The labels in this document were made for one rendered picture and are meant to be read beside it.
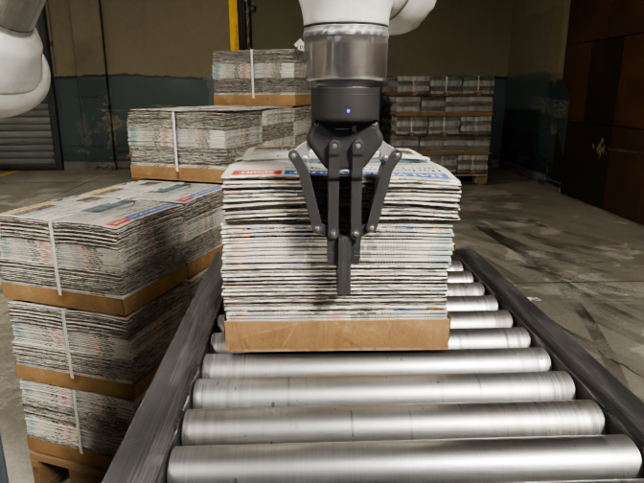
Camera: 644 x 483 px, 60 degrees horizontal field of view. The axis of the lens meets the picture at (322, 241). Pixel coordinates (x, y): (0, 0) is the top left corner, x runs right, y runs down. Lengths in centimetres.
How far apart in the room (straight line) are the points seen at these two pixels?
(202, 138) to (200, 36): 663
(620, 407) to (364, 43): 47
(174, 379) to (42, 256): 90
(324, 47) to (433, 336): 38
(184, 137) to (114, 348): 75
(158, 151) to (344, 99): 143
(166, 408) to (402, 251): 33
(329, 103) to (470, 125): 641
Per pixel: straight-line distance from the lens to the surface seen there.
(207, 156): 187
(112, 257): 139
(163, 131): 195
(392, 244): 68
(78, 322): 153
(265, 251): 68
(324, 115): 60
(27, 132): 915
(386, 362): 73
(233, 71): 246
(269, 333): 71
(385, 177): 63
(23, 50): 119
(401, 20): 72
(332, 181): 62
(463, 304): 93
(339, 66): 58
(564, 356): 79
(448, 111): 689
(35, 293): 159
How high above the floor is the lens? 113
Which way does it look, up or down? 15 degrees down
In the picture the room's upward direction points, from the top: straight up
